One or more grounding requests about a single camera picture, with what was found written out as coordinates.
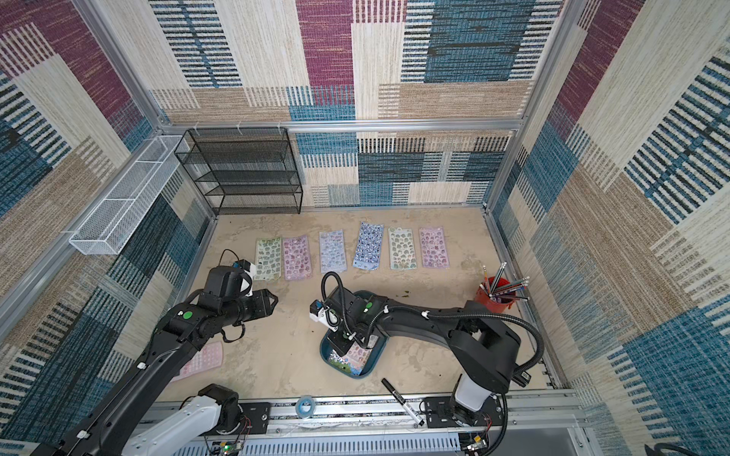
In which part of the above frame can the pink pastel sticker sheet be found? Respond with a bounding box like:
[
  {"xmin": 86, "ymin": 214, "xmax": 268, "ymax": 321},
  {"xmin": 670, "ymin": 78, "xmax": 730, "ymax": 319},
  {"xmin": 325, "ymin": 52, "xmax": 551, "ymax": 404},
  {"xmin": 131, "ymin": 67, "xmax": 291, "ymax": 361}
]
[{"xmin": 326, "ymin": 344, "xmax": 374, "ymax": 377}]

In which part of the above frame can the pink purple sticker sheet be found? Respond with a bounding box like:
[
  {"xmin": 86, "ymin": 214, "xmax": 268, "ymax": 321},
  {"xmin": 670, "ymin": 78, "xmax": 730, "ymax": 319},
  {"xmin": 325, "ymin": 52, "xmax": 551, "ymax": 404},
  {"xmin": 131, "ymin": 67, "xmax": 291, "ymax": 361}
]
[{"xmin": 282, "ymin": 235, "xmax": 313, "ymax": 281}]

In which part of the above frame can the light blue sticker sheet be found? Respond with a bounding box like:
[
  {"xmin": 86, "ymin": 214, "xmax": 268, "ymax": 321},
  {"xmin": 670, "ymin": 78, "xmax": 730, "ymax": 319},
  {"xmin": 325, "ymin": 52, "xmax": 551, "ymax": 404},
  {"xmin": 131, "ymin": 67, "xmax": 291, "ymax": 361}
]
[{"xmin": 319, "ymin": 230, "xmax": 347, "ymax": 274}]

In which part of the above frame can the penguin sticker sheet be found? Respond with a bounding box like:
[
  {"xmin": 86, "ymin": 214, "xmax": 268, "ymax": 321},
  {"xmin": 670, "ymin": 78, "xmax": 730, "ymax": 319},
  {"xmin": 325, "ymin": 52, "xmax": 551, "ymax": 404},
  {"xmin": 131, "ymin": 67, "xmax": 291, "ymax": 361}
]
[{"xmin": 353, "ymin": 222, "xmax": 384, "ymax": 271}]

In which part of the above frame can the white green frog sticker sheet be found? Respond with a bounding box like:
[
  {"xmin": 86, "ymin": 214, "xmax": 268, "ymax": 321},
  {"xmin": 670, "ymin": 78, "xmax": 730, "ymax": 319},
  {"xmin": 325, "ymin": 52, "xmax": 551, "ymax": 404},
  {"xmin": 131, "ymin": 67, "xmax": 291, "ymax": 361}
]
[{"xmin": 388, "ymin": 227, "xmax": 417, "ymax": 271}]

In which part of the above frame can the lilac character sticker sheet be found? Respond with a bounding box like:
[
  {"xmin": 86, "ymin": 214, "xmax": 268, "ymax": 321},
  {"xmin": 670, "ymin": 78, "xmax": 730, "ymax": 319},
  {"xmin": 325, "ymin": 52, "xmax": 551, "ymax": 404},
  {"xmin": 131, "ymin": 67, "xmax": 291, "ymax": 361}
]
[{"xmin": 419, "ymin": 227, "xmax": 450, "ymax": 269}]

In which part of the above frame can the teal plastic storage box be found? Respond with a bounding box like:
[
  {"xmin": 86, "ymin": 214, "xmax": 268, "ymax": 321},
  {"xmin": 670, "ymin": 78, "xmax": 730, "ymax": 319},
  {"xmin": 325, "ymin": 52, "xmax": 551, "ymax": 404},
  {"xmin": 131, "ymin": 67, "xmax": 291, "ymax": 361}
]
[{"xmin": 312, "ymin": 290, "xmax": 387, "ymax": 379}]

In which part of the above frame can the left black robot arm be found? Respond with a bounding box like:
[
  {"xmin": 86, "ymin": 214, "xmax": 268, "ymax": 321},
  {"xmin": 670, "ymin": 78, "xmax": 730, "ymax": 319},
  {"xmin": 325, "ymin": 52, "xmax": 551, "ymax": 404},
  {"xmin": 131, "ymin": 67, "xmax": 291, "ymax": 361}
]
[{"xmin": 32, "ymin": 266, "xmax": 279, "ymax": 455}]

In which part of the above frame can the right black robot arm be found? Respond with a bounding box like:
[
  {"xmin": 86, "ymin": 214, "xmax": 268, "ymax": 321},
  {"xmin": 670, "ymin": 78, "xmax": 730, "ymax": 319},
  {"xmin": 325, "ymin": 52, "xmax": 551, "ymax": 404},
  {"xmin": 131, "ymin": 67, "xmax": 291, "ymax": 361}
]
[{"xmin": 310, "ymin": 289, "xmax": 530, "ymax": 426}]

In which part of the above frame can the black marker pen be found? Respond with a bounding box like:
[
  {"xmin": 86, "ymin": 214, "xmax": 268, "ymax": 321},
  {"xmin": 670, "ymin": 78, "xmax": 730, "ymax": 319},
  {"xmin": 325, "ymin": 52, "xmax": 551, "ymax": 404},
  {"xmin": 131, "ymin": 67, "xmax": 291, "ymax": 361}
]
[{"xmin": 381, "ymin": 378, "xmax": 425, "ymax": 428}]

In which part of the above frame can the pink calculator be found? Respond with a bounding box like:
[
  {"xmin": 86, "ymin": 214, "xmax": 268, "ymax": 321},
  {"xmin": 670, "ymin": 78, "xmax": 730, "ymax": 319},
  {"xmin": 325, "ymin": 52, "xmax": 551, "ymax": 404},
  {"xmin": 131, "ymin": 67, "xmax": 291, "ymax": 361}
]
[{"xmin": 171, "ymin": 341, "xmax": 224, "ymax": 382}]

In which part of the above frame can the blue tape roll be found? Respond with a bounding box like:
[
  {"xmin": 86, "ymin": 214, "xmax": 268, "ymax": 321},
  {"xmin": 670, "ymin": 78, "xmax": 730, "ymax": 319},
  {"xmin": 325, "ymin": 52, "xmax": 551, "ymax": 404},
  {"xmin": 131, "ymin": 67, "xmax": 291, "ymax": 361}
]
[{"xmin": 295, "ymin": 395, "xmax": 317, "ymax": 419}]

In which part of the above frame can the red pencil cup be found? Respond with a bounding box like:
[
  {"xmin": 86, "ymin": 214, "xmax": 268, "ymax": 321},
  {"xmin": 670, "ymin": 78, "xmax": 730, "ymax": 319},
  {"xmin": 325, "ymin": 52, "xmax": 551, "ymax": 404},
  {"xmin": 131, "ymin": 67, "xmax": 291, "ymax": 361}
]
[{"xmin": 475, "ymin": 262, "xmax": 530, "ymax": 314}]

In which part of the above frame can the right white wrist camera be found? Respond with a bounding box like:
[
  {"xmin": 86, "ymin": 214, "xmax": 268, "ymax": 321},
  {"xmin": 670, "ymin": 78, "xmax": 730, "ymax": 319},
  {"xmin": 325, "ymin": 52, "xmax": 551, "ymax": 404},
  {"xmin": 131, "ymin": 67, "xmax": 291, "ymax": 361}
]
[{"xmin": 309, "ymin": 300, "xmax": 340, "ymax": 332}]

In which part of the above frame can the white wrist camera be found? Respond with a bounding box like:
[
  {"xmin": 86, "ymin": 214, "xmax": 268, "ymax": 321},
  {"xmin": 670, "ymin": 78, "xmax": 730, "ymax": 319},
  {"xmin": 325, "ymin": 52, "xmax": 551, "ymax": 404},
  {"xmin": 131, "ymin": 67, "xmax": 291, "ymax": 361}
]
[
  {"xmin": 233, "ymin": 260, "xmax": 257, "ymax": 296},
  {"xmin": 309, "ymin": 300, "xmax": 340, "ymax": 332}
]

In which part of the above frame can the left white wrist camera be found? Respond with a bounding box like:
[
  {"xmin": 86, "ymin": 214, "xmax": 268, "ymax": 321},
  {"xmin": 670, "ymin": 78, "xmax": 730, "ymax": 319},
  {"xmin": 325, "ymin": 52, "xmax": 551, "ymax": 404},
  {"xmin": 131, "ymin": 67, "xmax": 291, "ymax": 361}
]
[{"xmin": 233, "ymin": 260, "xmax": 257, "ymax": 296}]

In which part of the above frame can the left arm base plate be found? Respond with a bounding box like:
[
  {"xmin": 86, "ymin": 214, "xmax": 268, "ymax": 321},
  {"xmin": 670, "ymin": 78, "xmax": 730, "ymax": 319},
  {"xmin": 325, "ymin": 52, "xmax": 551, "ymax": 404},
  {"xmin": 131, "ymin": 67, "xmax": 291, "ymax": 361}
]
[{"xmin": 203, "ymin": 402, "xmax": 272, "ymax": 439}]

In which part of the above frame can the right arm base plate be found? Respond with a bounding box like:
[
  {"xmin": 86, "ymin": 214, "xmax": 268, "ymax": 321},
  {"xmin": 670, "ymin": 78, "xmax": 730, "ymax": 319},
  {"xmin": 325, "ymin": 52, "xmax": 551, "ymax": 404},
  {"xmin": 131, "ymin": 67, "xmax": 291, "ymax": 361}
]
[{"xmin": 419, "ymin": 395, "xmax": 506, "ymax": 429}]

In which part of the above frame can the black wire mesh shelf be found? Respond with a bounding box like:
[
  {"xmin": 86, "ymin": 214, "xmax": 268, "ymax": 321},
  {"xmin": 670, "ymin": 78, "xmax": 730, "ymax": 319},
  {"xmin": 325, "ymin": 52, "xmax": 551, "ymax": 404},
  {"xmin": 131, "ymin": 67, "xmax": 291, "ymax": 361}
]
[{"xmin": 174, "ymin": 127, "xmax": 303, "ymax": 216}]

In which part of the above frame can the white cable duct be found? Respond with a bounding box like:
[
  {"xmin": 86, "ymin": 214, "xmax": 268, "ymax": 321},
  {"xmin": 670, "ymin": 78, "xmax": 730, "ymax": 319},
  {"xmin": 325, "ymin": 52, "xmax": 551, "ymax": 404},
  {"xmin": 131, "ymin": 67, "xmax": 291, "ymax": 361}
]
[{"xmin": 176, "ymin": 432, "xmax": 462, "ymax": 456}]

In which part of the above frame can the white wire mesh basket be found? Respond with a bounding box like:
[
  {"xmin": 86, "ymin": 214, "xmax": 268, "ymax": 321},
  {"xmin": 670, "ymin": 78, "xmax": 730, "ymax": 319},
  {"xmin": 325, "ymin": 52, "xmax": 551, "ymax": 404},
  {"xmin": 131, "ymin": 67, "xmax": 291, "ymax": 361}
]
[{"xmin": 70, "ymin": 135, "xmax": 181, "ymax": 256}]

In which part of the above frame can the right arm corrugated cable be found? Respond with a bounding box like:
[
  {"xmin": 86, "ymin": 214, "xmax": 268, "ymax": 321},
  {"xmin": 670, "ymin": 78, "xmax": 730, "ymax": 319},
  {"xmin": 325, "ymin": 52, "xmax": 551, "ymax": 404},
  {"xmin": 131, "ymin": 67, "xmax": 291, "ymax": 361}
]
[{"xmin": 320, "ymin": 271, "xmax": 546, "ymax": 456}]

